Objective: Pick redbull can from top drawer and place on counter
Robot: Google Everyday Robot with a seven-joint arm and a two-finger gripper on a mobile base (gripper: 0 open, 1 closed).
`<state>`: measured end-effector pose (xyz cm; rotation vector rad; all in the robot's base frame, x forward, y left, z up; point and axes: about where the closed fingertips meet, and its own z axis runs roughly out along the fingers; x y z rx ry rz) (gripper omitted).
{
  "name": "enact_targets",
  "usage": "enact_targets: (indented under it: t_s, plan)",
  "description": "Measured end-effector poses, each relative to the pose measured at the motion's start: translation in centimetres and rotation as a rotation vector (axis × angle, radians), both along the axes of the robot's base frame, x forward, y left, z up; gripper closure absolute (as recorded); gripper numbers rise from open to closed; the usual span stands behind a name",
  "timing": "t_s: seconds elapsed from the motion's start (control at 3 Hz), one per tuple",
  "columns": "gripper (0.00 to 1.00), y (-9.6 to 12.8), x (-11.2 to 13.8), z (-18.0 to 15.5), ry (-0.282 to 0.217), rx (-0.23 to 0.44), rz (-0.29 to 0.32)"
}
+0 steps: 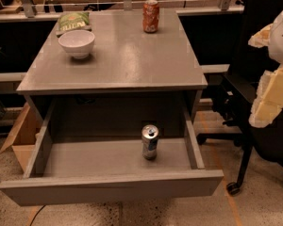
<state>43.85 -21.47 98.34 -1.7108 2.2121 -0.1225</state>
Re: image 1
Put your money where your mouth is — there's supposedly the black floor cable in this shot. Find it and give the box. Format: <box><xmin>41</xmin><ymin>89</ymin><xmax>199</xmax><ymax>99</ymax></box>
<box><xmin>28</xmin><ymin>204</ymin><xmax>47</xmax><ymax>226</ymax></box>

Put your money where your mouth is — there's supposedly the black office chair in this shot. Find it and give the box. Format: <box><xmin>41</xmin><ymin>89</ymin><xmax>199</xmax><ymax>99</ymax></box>
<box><xmin>196</xmin><ymin>0</ymin><xmax>283</xmax><ymax>196</ymax></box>

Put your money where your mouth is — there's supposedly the silver blue redbull can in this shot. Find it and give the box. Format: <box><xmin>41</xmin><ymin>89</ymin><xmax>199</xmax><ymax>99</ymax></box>
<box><xmin>141</xmin><ymin>124</ymin><xmax>158</xmax><ymax>160</ymax></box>

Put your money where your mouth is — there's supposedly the grey cabinet counter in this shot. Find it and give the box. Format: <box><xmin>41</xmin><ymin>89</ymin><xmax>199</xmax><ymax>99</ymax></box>
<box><xmin>18</xmin><ymin>9</ymin><xmax>207</xmax><ymax>137</ymax></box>

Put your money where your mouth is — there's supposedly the green chip bag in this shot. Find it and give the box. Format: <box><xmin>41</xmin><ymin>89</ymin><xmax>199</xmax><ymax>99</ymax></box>
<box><xmin>56</xmin><ymin>12</ymin><xmax>92</xmax><ymax>37</ymax></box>

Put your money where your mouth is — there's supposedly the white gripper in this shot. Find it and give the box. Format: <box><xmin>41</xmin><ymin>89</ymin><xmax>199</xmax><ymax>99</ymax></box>
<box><xmin>248</xmin><ymin>10</ymin><xmax>283</xmax><ymax>128</ymax></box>

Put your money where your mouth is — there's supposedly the orange soda can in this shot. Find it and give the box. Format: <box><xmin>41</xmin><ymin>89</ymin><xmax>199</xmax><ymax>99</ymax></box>
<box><xmin>142</xmin><ymin>0</ymin><xmax>159</xmax><ymax>33</ymax></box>

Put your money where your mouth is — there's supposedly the white ceramic bowl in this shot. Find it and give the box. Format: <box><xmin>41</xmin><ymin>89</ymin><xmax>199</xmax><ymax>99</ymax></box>
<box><xmin>58</xmin><ymin>30</ymin><xmax>95</xmax><ymax>59</ymax></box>

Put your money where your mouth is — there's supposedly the grey open top drawer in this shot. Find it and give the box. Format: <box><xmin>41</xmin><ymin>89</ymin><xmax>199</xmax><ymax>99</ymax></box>
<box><xmin>0</xmin><ymin>100</ymin><xmax>224</xmax><ymax>206</ymax></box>

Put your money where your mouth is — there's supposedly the cardboard box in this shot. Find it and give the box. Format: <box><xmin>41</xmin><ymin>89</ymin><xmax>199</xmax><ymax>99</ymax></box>
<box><xmin>0</xmin><ymin>103</ymin><xmax>41</xmax><ymax>170</ymax></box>

